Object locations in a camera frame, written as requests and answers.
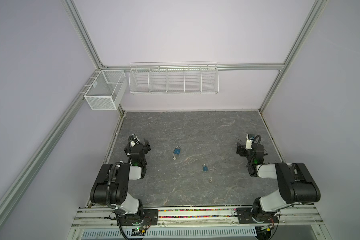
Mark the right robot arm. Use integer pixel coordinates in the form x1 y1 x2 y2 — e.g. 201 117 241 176
236 143 321 221

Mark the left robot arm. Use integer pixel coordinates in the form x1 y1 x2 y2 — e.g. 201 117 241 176
90 142 151 222

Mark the large blue padlock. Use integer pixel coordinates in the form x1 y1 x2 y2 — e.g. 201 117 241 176
173 146 181 155

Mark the white mesh box basket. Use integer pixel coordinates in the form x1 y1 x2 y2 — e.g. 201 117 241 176
84 70 128 111

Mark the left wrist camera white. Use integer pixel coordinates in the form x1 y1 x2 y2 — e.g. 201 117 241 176
130 134 140 148

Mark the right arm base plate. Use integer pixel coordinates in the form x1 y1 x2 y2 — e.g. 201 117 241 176
234 207 279 224

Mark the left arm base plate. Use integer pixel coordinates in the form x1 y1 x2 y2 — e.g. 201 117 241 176
118 209 159 226

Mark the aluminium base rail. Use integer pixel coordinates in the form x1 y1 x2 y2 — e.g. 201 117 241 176
72 205 324 229

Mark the white vented cable duct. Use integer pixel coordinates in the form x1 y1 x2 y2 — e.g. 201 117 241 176
81 226 257 240

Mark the white wire shelf basket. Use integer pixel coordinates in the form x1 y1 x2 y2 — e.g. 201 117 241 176
129 62 220 95

